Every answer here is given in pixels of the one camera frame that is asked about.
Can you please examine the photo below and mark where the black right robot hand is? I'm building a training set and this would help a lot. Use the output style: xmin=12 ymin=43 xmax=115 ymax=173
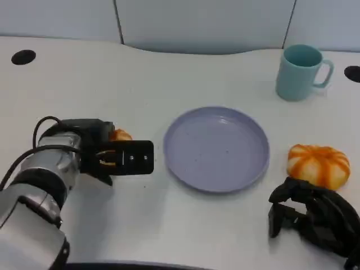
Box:
xmin=268 ymin=177 xmax=360 ymax=270

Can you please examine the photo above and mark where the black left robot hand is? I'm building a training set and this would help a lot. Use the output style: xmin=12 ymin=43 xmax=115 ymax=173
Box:
xmin=49 ymin=118 xmax=115 ymax=186

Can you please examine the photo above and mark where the orange white toy bread roll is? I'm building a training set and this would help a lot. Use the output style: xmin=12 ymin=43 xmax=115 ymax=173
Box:
xmin=286 ymin=143 xmax=351 ymax=190
xmin=109 ymin=128 xmax=133 ymax=141

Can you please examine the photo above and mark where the grey partition panel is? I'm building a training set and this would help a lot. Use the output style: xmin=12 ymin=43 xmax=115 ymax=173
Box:
xmin=282 ymin=0 xmax=360 ymax=53
xmin=0 ymin=0 xmax=124 ymax=45
xmin=114 ymin=0 xmax=296 ymax=55

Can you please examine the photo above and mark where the lilac plate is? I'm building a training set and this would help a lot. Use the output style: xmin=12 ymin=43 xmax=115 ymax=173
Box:
xmin=163 ymin=106 xmax=271 ymax=194

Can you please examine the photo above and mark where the dark robot torso edge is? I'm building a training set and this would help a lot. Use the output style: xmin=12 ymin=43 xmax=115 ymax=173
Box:
xmin=64 ymin=262 xmax=214 ymax=270

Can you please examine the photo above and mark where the pale green mug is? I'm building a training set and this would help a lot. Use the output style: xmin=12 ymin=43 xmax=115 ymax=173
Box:
xmin=275 ymin=44 xmax=335 ymax=102

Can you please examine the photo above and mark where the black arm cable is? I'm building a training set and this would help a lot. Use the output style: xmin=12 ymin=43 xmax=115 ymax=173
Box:
xmin=0 ymin=116 xmax=82 ymax=191

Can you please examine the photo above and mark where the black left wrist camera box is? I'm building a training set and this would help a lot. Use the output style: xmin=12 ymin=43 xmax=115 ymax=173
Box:
xmin=94 ymin=139 xmax=155 ymax=177

